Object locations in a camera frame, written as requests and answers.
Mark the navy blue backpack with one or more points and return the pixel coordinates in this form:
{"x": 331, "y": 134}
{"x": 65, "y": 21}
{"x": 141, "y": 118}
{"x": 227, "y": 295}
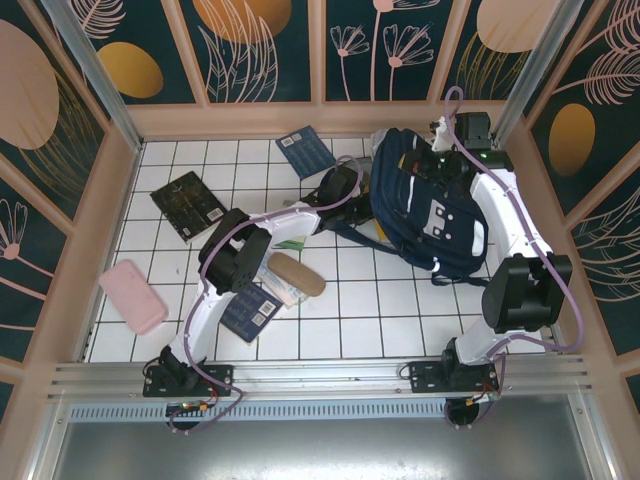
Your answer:
{"x": 400, "y": 210}

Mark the blue notebook with barcode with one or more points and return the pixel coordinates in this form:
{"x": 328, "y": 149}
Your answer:
{"x": 305, "y": 150}
{"x": 250, "y": 315}

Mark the green notepad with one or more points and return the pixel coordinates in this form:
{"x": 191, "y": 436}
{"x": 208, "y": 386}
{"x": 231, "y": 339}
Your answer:
{"x": 292, "y": 244}

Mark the brown oval case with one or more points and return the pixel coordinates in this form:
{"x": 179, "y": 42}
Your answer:
{"x": 297, "y": 275}

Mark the clear pouch with blue pens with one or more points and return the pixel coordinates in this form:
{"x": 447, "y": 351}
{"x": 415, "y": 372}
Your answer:
{"x": 285, "y": 296}

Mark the black book with barcode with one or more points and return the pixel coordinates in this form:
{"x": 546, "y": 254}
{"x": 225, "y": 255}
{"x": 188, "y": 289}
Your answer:
{"x": 187, "y": 205}

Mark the pink pencil case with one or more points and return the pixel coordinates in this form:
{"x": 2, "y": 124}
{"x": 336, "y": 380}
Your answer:
{"x": 132, "y": 295}

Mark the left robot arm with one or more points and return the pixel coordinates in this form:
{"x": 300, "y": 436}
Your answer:
{"x": 290, "y": 222}

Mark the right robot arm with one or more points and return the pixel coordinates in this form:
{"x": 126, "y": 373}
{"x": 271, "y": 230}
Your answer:
{"x": 505, "y": 210}

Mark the small controller circuit board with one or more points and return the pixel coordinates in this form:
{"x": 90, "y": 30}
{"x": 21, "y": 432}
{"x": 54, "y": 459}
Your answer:
{"x": 187, "y": 407}
{"x": 482, "y": 398}

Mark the grey metal sheet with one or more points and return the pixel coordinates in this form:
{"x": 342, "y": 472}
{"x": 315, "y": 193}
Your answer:
{"x": 320, "y": 450}

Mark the aluminium corner post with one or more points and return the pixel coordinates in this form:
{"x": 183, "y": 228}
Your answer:
{"x": 527, "y": 75}
{"x": 95, "y": 75}

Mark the aluminium mounting rail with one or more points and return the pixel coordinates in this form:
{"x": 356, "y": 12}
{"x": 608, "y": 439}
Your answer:
{"x": 320, "y": 375}

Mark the aluminium side rail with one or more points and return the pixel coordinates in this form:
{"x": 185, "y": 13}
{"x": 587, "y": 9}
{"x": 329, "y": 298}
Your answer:
{"x": 556, "y": 340}
{"x": 85, "y": 350}

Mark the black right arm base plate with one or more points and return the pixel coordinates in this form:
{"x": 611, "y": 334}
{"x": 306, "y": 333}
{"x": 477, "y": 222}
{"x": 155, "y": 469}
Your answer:
{"x": 425, "y": 377}

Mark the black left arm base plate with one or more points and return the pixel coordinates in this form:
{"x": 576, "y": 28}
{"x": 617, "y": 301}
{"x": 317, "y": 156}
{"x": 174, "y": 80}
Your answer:
{"x": 220, "y": 377}

